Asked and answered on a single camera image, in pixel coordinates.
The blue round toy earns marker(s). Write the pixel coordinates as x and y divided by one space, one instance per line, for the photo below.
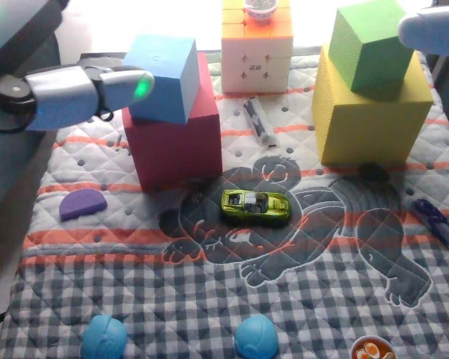
104 336
255 336

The large yellow foam cube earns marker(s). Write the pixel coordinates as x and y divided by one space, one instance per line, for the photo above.
370 134

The grey quilt with bear print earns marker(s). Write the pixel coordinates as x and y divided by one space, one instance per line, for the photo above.
209 299

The purple half-round block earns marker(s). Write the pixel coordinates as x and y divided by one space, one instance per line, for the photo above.
82 205

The green toy car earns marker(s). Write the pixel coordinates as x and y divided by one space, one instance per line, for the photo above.
254 209

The large red foam cube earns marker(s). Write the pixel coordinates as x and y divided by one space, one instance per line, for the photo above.
172 157

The green foam cube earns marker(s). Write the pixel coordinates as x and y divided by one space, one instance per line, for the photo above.
374 71

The large colourful puzzle cube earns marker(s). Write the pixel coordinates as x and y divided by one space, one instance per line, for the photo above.
254 67

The toy ramen bowl with eggs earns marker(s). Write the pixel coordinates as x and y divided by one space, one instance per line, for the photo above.
372 349

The small toy noodle cup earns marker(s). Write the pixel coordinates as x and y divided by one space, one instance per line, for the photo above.
260 13

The blue foam cube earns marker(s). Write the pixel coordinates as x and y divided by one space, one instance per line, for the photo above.
166 101

